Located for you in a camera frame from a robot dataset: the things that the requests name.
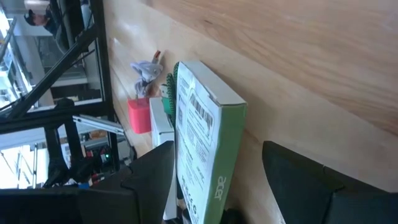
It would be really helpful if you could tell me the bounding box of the green white Acer box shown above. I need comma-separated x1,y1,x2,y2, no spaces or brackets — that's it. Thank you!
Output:
175,60,248,224

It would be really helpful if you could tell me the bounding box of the black metal table frame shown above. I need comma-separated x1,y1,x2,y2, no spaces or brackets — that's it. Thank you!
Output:
0,0,121,175

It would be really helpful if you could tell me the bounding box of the green braided cable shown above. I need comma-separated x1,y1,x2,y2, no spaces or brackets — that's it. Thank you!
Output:
161,62,180,128

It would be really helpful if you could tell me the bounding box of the pink USB wall charger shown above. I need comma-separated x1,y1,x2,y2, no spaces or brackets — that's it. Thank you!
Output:
127,96,152,134

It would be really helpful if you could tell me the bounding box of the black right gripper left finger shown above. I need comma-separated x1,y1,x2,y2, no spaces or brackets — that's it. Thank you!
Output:
77,140,177,224

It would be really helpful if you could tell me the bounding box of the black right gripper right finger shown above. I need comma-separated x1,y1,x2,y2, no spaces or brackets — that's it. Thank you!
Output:
262,140,398,224

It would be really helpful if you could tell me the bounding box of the person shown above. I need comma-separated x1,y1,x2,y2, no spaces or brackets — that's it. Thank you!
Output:
24,4,58,37

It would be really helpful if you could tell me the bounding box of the white USB cable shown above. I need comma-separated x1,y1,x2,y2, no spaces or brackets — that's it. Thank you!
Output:
129,50,164,98

